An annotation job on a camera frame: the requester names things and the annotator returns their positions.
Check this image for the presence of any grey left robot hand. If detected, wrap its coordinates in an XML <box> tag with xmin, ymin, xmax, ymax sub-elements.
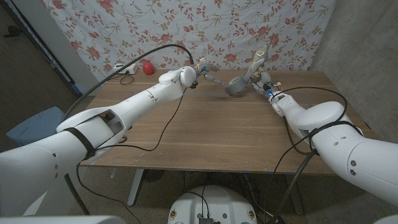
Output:
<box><xmin>195</xmin><ymin>60</ymin><xmax>225</xmax><ymax>86</ymax></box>

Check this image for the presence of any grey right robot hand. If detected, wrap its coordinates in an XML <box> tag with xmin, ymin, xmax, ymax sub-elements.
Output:
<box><xmin>248</xmin><ymin>70</ymin><xmax>276</xmax><ymax>95</ymax></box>

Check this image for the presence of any clear plastic bottle yellow label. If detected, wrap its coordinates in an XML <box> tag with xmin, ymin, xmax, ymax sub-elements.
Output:
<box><xmin>247</xmin><ymin>45</ymin><xmax>270</xmax><ymax>80</ymax></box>

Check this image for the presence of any grey duct tape roll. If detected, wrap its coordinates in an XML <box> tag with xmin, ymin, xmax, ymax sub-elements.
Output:
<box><xmin>224</xmin><ymin>74</ymin><xmax>249</xmax><ymax>97</ymax></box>

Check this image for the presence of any red ball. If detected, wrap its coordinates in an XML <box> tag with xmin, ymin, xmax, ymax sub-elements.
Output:
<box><xmin>142</xmin><ymin>62</ymin><xmax>155</xmax><ymax>76</ymax></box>

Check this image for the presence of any floral backdrop cloth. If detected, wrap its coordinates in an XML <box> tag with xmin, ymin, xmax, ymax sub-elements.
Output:
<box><xmin>40</xmin><ymin>0</ymin><xmax>337</xmax><ymax>86</ymax></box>

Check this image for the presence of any white power strip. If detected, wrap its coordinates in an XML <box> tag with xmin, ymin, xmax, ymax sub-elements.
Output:
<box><xmin>112</xmin><ymin>63</ymin><xmax>139</xmax><ymax>75</ymax></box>

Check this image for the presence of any black round disc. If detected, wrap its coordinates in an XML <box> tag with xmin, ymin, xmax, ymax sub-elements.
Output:
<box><xmin>142</xmin><ymin>169</ymin><xmax>165</xmax><ymax>183</ymax></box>

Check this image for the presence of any grey table leg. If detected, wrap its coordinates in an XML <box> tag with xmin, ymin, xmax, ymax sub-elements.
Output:
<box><xmin>284</xmin><ymin>174</ymin><xmax>305</xmax><ymax>216</ymax></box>

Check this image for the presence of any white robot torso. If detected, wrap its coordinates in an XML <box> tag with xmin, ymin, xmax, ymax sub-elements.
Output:
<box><xmin>167</xmin><ymin>185</ymin><xmax>258</xmax><ymax>224</ymax></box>

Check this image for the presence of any white table leg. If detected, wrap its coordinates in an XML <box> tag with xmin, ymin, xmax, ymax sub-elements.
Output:
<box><xmin>127</xmin><ymin>169</ymin><xmax>146</xmax><ymax>208</ymax></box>

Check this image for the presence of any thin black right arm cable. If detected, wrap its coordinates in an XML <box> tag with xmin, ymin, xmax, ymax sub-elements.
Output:
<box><xmin>269</xmin><ymin>86</ymin><xmax>348</xmax><ymax>187</ymax></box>

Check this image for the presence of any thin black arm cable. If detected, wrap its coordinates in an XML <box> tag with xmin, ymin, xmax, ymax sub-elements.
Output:
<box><xmin>269</xmin><ymin>86</ymin><xmax>348</xmax><ymax>187</ymax></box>
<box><xmin>76</xmin><ymin>88</ymin><xmax>188</xmax><ymax>224</ymax></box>

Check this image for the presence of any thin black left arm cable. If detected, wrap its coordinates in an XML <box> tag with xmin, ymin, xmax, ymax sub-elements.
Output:
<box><xmin>76</xmin><ymin>88</ymin><xmax>188</xmax><ymax>224</ymax></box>

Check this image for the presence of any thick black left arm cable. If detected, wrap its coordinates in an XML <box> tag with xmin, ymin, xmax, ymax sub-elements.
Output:
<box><xmin>62</xmin><ymin>44</ymin><xmax>195</xmax><ymax>216</ymax></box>

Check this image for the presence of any black power strip cable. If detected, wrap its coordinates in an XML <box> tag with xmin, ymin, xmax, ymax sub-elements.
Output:
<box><xmin>108</xmin><ymin>73</ymin><xmax>135</xmax><ymax>86</ymax></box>

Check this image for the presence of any grey floor cable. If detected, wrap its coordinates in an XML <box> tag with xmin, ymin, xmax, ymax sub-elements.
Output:
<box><xmin>242</xmin><ymin>173</ymin><xmax>280</xmax><ymax>224</ymax></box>

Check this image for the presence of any black door handle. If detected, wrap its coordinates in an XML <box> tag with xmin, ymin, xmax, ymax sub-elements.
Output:
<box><xmin>2</xmin><ymin>26</ymin><xmax>23</xmax><ymax>39</ymax></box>

